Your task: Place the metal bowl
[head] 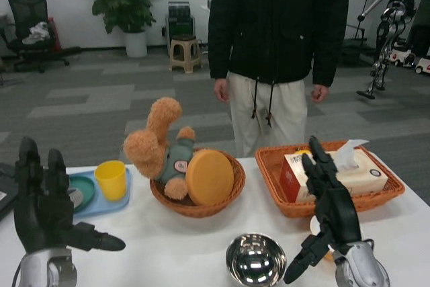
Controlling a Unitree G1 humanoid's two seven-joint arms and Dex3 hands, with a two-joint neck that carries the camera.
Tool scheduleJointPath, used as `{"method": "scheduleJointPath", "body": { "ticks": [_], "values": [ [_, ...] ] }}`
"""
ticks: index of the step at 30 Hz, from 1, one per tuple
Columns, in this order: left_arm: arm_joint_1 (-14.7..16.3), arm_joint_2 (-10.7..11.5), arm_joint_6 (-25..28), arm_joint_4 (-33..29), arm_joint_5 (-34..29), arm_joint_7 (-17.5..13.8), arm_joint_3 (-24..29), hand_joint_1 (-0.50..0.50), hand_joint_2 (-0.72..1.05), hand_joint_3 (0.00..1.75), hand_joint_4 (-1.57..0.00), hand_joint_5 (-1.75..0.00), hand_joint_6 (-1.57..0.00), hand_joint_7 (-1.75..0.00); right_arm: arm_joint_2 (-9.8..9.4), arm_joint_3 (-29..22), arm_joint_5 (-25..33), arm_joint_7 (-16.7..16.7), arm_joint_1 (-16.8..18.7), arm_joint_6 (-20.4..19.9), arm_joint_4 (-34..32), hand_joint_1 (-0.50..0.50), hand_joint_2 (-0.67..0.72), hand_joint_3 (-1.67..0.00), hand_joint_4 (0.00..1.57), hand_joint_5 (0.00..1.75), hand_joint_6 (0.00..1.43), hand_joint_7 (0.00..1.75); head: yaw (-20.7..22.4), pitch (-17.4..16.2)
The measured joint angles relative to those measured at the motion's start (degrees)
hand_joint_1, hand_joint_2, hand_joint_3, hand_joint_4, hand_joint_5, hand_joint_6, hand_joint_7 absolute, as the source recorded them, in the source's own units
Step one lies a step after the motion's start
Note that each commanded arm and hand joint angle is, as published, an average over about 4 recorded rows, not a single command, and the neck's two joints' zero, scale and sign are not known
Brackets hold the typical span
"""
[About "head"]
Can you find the red object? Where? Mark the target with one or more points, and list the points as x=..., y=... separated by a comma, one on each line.
x=56, y=38

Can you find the white ceramic bowl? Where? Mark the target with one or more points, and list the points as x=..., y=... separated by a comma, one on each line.
x=314, y=224

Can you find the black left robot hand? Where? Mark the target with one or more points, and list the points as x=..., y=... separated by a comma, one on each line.
x=40, y=216

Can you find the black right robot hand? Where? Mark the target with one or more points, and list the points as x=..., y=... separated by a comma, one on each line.
x=336, y=206

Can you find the teal round plate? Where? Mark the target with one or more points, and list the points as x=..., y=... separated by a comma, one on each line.
x=85, y=186

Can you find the shiny metal bowl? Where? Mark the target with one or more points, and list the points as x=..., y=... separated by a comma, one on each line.
x=255, y=263

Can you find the person in black jacket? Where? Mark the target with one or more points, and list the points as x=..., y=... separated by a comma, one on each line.
x=275, y=25

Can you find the beige and red tissue box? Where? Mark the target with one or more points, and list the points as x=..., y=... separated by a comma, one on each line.
x=363, y=172

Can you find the orange round disc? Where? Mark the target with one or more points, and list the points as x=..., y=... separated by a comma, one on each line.
x=210, y=176

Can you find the silver black humanoid robot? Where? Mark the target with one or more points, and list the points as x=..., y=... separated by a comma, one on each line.
x=391, y=14

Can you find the light blue plastic tray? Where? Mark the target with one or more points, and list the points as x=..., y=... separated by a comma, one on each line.
x=104, y=206

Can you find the small yellow item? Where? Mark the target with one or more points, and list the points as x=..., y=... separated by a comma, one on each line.
x=302, y=152

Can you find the rectangular wicker basket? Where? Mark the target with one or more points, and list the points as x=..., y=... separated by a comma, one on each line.
x=376, y=201

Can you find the black flat device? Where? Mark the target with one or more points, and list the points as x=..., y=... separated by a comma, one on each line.
x=5, y=189

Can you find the white wheeled device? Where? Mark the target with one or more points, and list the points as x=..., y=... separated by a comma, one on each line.
x=423, y=65
x=402, y=56

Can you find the black office chair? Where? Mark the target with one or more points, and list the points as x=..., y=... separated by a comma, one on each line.
x=28, y=8

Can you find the grey scrubbing brush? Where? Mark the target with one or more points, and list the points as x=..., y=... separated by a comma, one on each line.
x=78, y=198

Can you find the brown plush bunny toy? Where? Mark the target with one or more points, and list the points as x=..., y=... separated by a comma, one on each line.
x=148, y=149

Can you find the beige plastic stool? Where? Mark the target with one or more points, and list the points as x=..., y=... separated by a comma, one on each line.
x=184, y=45

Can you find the yellow plastic cup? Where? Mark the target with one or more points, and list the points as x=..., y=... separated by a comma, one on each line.
x=111, y=181

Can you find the round wicker basket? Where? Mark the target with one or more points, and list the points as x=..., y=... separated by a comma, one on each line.
x=215, y=209

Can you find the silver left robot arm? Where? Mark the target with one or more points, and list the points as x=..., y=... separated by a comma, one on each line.
x=47, y=270

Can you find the black treadmill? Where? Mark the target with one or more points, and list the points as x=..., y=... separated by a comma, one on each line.
x=354, y=51

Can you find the grey white cloth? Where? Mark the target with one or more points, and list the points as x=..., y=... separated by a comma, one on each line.
x=36, y=33

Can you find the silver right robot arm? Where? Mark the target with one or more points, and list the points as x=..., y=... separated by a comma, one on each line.
x=363, y=267

